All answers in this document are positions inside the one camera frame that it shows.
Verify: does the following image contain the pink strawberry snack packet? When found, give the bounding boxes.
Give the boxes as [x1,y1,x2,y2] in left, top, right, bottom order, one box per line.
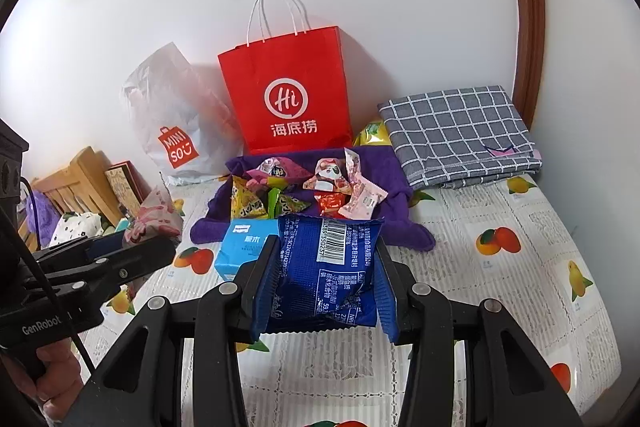
[122,184,183,246]

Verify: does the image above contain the dark blue snack packet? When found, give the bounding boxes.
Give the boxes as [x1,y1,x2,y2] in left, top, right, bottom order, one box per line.
[271,215,382,331]

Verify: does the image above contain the pink panda snack packet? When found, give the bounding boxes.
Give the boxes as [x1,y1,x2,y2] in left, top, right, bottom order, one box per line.
[303,158,352,195]

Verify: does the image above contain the person's left hand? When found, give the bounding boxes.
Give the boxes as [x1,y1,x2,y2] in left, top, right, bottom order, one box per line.
[1,338,84,426]

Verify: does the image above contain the white black-spotted cloth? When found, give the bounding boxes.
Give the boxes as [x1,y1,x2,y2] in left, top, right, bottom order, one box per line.
[49,212,103,247]

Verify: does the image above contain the purple cloth on rack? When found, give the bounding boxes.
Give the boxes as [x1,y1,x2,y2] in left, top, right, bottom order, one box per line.
[25,191,61,247]

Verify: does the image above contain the wooden rack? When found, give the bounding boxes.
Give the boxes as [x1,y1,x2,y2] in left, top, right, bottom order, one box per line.
[32,146,122,227]

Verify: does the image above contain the patterned book red cover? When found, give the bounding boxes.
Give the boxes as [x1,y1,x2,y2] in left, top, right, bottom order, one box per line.
[105,160,150,217]

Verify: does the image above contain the blue white tissue pack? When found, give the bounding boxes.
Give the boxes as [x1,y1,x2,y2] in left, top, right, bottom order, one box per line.
[214,219,279,282]

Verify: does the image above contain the purple towel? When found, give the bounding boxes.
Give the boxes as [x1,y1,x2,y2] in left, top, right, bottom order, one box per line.
[190,146,435,251]

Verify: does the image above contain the fruit print bed sheet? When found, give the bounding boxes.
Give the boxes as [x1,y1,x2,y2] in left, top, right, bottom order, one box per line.
[79,173,624,427]

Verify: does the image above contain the yellow chip packet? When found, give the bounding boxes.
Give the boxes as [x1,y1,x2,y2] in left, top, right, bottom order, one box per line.
[230,176,268,219]

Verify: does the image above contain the green snack packet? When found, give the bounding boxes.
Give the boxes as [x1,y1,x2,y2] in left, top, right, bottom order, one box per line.
[267,187,310,219]

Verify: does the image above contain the pale pink snack packet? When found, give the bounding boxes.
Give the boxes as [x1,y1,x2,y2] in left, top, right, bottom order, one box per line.
[337,148,387,221]

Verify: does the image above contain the red snack packet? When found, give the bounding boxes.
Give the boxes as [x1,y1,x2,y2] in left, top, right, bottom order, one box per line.
[314,191,350,219]

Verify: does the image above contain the white Miniso plastic bag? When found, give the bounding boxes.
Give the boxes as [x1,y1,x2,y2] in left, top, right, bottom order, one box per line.
[122,42,243,185]

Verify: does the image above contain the grey checked folded cloth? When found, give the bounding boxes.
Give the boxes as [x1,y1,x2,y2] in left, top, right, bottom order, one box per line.
[378,86,542,190]

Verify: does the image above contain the yellow snack bag behind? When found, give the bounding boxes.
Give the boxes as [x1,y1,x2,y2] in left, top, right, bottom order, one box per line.
[354,119,392,146]

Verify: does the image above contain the red paper Hi bag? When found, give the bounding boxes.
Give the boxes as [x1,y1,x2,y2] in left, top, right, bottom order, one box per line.
[218,0,352,155]

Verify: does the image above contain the brown wooden door frame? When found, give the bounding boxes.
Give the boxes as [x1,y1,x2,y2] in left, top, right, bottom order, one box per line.
[512,0,546,128]

